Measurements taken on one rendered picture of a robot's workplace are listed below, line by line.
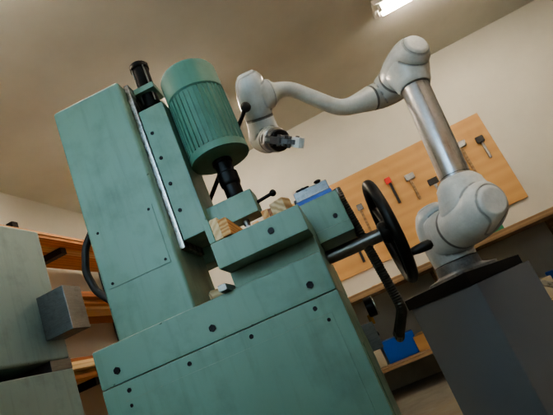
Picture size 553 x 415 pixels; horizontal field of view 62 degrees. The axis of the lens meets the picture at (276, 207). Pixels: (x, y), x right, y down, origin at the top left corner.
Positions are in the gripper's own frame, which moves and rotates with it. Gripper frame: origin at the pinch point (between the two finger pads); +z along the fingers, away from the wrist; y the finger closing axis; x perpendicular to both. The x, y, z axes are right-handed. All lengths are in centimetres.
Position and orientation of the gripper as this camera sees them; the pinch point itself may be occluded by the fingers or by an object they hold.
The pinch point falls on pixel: (297, 142)
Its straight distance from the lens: 138.4
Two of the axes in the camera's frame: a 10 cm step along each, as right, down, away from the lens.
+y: -9.5, -0.2, -3.2
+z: 3.1, 1.8, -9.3
